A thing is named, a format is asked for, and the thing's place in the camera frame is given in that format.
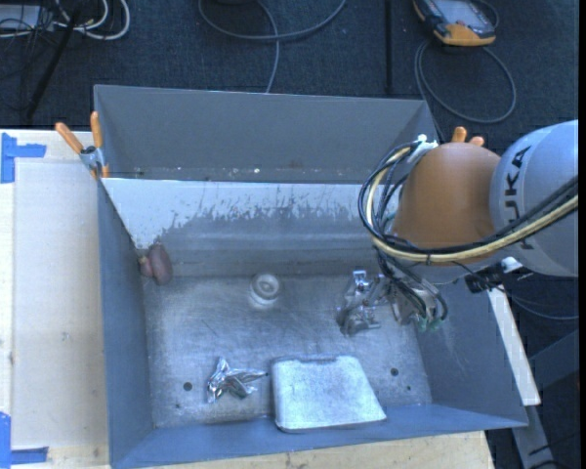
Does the grey metal bin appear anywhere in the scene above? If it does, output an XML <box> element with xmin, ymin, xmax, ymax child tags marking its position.
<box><xmin>92</xmin><ymin>84</ymin><xmax>529</xmax><ymax>469</ymax></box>

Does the brown oval toy food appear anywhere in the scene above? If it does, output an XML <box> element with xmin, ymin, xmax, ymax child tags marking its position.
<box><xmin>138</xmin><ymin>242</ymin><xmax>174</xmax><ymax>286</ymax></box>

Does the silver flat square tray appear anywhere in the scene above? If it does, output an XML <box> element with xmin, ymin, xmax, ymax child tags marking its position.
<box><xmin>270</xmin><ymin>354</ymin><xmax>388</xmax><ymax>434</ymax></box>

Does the pale wood board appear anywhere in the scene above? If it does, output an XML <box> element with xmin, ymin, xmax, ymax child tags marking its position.
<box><xmin>11</xmin><ymin>156</ymin><xmax>110</xmax><ymax>452</ymax></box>

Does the crumpled silver foil wrapper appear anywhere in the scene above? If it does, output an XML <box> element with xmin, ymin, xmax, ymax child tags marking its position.
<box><xmin>204</xmin><ymin>357</ymin><xmax>268</xmax><ymax>405</ymax></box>

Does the black cylinder on white bracket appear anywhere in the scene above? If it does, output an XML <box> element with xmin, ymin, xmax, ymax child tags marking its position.
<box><xmin>464</xmin><ymin>255</ymin><xmax>524</xmax><ymax>294</ymax></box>

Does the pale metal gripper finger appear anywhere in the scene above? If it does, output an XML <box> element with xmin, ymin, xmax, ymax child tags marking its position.
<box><xmin>338</xmin><ymin>304</ymin><xmax>383</xmax><ymax>337</ymax></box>
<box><xmin>346</xmin><ymin>270</ymin><xmax>388</xmax><ymax>308</ymax></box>

